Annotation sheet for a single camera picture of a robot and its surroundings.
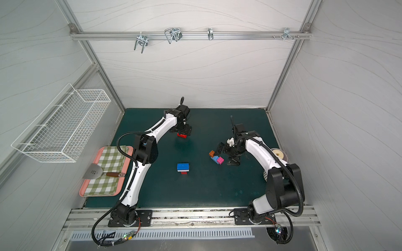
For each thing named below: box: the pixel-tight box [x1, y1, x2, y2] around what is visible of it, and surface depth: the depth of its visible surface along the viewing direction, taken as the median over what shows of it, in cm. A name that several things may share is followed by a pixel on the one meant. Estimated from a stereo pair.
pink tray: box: [92, 146, 105, 165], surface depth 95 cm
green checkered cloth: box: [84, 145, 129, 197], surface depth 88 cm
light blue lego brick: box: [210, 155, 219, 165], surface depth 94 cm
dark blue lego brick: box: [176, 163, 190, 170], surface depth 86 cm
